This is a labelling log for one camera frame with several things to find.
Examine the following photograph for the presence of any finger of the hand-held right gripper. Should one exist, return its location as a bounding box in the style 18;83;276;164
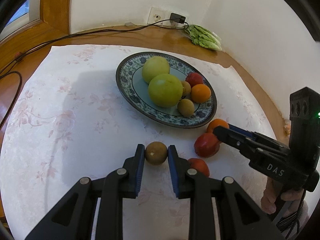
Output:
228;124;290;153
212;126;260;161

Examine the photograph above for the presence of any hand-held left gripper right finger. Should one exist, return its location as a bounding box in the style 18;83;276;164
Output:
167;144;285;240

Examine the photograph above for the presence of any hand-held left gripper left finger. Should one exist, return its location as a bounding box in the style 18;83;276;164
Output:
25;144;145;240

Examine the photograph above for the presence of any orange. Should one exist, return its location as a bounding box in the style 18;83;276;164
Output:
190;84;212;103
206;119;230;134

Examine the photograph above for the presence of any red apple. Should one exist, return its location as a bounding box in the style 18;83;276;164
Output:
188;158;210;178
194;133;220;158
185;72;204;88

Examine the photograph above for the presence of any brown kiwi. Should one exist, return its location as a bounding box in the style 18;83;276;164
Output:
180;81;192;97
145;142;168;166
177;98;195;117

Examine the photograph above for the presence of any large green pomelo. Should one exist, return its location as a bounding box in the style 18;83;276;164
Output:
141;56;171;84
148;73;184;108

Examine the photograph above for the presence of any blue patterned ceramic plate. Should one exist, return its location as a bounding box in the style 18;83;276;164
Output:
115;52;217;128

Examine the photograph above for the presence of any person's right hand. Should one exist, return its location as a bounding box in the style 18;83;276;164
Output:
260;176;307;215

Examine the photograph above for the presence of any white floral tablecloth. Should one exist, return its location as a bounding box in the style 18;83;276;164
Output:
0;44;290;240

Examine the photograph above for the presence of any green lettuce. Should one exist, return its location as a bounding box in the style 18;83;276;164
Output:
185;24;222;51

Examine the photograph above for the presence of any black charger plug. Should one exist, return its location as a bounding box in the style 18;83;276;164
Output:
169;12;186;24

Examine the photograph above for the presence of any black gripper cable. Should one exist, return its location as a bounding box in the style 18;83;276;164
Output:
276;189;309;240

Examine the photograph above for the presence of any white wall socket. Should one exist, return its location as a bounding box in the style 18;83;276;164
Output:
147;7;189;28

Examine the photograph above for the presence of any black power cable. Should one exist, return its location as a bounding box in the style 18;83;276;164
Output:
0;21;190;130

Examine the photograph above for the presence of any wooden window frame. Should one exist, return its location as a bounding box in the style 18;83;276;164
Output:
0;0;73;45

